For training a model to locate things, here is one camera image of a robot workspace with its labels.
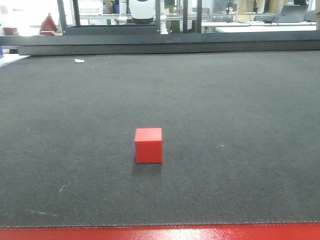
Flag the red magnetic cube block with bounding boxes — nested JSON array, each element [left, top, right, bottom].
[[134, 128, 163, 164]]

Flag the dark grey table mat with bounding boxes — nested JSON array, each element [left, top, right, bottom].
[[0, 51, 320, 227]]

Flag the white paper scrap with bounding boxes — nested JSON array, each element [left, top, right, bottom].
[[74, 58, 85, 63]]

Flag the white robot torso background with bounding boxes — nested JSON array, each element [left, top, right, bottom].
[[118, 0, 168, 35]]

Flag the red pyramid-shaped object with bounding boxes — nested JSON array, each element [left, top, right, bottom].
[[39, 13, 58, 36]]

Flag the grey laptop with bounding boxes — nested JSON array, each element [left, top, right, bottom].
[[277, 5, 308, 23]]

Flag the dark red box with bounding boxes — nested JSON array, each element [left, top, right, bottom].
[[3, 27, 20, 36]]

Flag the white background table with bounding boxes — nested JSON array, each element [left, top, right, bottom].
[[201, 21, 317, 33]]

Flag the black metal frame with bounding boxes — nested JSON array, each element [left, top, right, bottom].
[[0, 0, 320, 56]]

